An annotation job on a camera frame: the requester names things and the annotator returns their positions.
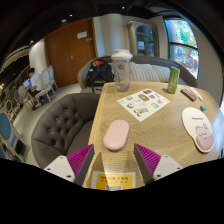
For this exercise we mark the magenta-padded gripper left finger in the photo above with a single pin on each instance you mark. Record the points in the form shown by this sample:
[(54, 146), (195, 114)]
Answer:
[(80, 160)]

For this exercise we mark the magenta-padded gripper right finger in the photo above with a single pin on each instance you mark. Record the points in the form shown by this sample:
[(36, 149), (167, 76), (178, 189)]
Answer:
[(150, 160)]

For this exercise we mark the pink computer mouse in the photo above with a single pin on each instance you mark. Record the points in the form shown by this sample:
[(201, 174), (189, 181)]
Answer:
[(116, 135)]

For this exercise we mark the white mouse pad, pink cat rest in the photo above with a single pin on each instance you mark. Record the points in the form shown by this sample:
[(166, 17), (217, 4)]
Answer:
[(195, 123)]

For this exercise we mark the grey tufted armchair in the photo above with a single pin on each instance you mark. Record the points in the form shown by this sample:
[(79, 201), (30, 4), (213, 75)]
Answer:
[(63, 126)]

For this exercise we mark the yellow and white table label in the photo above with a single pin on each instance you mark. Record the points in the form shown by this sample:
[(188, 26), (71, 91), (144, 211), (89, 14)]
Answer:
[(113, 180)]

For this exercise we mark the white sticker sheet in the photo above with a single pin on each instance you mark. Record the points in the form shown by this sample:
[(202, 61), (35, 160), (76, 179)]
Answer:
[(143, 104)]

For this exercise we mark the small teal object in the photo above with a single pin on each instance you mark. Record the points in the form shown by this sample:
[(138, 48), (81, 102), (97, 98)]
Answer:
[(203, 108)]

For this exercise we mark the black and red flat box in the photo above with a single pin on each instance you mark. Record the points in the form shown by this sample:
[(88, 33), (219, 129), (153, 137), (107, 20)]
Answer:
[(188, 94)]

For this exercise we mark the white tube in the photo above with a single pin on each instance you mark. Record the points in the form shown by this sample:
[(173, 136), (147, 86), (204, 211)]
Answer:
[(196, 94)]

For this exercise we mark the group of blue chairs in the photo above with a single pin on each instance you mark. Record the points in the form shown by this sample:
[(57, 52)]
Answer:
[(5, 126)]

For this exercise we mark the green drink can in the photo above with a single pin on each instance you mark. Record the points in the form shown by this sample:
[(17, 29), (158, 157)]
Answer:
[(173, 80)]

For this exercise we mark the group of white chairs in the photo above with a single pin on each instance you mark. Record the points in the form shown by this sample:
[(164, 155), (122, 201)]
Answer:
[(46, 81)]

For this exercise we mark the striped cushion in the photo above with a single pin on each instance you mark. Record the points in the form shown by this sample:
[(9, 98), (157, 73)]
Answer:
[(160, 74), (141, 72)]

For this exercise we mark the person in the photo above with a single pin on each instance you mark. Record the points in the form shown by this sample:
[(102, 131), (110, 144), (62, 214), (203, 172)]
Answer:
[(36, 83)]

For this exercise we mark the black and red backpack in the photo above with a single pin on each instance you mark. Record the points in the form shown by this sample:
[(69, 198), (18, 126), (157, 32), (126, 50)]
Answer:
[(98, 73)]

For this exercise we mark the clear bottle with white lid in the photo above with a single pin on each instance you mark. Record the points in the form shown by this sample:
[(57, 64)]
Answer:
[(122, 75)]

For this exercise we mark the grey sofa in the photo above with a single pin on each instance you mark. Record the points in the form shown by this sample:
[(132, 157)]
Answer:
[(186, 76)]

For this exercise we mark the laptop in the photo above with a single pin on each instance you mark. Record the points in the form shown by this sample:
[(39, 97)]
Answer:
[(27, 83)]

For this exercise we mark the brown wooden door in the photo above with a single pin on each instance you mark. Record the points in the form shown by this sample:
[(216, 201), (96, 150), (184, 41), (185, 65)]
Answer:
[(66, 56)]

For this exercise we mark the large window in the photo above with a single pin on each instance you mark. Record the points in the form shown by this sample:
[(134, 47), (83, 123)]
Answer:
[(183, 43)]

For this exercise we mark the arched display cabinet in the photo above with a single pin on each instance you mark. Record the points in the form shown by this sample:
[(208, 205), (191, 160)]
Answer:
[(145, 38)]

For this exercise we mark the white door sign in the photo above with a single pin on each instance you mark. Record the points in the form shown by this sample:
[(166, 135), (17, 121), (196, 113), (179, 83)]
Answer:
[(82, 35)]

